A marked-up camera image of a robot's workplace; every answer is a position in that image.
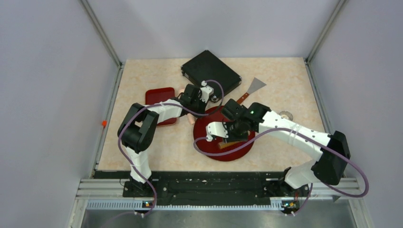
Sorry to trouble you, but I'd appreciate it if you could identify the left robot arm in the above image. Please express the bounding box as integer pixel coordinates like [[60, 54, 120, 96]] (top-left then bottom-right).
[[117, 82, 213, 196]]

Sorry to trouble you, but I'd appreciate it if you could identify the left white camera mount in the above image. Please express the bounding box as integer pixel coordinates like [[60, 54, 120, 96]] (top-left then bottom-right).
[[200, 81, 214, 103]]

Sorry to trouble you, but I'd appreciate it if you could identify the wooden double-ended roller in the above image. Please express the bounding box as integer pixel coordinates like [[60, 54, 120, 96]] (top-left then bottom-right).
[[218, 141, 246, 152]]

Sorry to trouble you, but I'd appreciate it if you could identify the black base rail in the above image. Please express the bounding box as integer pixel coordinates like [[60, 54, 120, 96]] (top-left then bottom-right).
[[94, 171, 313, 208]]

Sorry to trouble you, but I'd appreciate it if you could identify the red rectangular tray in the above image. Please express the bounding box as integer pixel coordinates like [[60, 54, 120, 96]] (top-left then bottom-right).
[[144, 87, 180, 127]]

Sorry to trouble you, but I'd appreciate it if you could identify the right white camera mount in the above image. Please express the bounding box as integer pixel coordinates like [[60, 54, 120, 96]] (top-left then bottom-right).
[[206, 122, 229, 142]]

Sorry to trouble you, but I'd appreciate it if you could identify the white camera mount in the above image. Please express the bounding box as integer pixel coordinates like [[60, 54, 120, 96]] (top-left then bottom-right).
[[200, 81, 214, 103], [206, 122, 229, 142]]

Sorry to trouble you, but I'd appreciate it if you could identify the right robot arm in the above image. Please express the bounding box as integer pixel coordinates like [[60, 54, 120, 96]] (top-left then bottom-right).
[[221, 99, 350, 196]]

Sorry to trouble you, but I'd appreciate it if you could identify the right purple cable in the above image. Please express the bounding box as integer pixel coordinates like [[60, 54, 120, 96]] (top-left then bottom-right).
[[192, 127, 370, 216]]

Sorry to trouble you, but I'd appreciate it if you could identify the metal scraper wooden handle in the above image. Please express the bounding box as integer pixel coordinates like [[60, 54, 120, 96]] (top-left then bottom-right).
[[236, 77, 267, 104]]

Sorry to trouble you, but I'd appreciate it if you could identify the pink plastic cylinder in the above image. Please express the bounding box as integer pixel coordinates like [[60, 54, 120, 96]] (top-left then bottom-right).
[[178, 88, 196, 126]]

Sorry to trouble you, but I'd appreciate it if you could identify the black case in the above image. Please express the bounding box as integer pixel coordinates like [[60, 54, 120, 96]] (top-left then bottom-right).
[[181, 50, 242, 103]]

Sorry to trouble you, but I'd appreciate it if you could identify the clear glass cup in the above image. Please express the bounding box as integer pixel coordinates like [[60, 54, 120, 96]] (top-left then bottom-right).
[[279, 111, 294, 121]]

